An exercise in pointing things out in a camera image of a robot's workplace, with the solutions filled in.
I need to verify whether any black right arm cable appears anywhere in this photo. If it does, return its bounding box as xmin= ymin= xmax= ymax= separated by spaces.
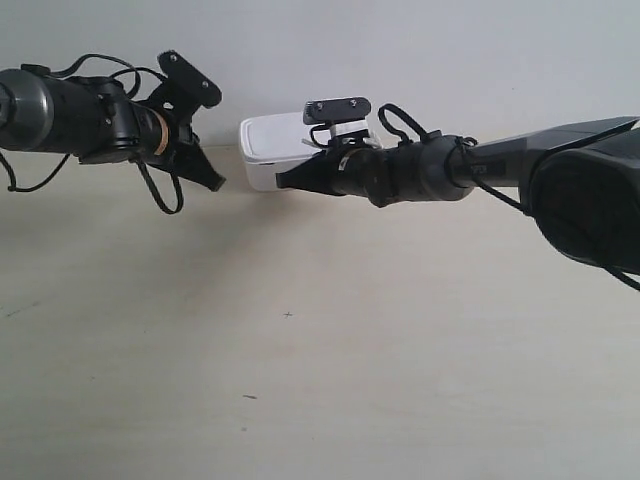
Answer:
xmin=377 ymin=103 xmax=476 ymax=149

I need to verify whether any white lidded plastic container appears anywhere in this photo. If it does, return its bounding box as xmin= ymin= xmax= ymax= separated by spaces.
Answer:
xmin=239 ymin=111 xmax=319 ymax=192

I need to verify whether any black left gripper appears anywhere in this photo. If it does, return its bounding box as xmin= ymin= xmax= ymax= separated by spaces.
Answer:
xmin=134 ymin=107 xmax=226 ymax=192

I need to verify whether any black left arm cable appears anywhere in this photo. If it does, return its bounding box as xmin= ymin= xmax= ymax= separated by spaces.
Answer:
xmin=0 ymin=53 xmax=166 ymax=194

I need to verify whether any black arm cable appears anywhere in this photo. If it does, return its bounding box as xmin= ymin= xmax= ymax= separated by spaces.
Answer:
xmin=377 ymin=103 xmax=476 ymax=149
xmin=0 ymin=53 xmax=166 ymax=194

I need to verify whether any black left gripper strap cable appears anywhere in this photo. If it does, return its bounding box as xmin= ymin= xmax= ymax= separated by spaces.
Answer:
xmin=134 ymin=159 xmax=185 ymax=216

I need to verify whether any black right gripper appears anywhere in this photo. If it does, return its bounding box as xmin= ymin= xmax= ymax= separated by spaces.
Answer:
xmin=275 ymin=148 xmax=395 ymax=198

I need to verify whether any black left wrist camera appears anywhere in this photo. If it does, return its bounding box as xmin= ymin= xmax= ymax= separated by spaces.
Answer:
xmin=157 ymin=50 xmax=222 ymax=109

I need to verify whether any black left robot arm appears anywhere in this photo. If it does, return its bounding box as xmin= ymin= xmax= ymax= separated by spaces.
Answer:
xmin=1 ymin=68 xmax=225 ymax=191

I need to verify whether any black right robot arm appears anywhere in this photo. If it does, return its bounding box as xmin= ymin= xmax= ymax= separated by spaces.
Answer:
xmin=275 ymin=116 xmax=639 ymax=289

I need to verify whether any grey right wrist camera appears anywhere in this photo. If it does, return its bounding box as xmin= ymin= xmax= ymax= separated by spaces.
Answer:
xmin=303 ymin=97 xmax=372 ymax=126

